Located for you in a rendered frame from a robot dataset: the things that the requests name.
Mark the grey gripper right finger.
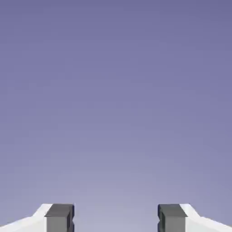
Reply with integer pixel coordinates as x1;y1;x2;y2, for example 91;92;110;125
157;203;232;232

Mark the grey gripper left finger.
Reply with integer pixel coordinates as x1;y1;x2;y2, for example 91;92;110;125
0;203;75;232

